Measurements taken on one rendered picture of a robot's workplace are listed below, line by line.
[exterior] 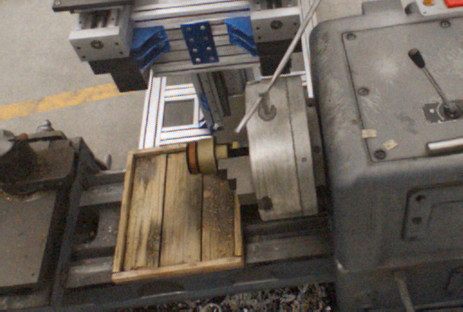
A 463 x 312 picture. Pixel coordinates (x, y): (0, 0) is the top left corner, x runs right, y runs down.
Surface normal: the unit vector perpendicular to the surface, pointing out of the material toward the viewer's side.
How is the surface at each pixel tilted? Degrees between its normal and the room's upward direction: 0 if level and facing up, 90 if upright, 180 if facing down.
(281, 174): 55
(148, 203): 0
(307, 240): 0
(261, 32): 90
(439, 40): 0
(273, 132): 24
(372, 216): 89
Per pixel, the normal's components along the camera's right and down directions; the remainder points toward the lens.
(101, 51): 0.07, 0.76
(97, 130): -0.09, -0.64
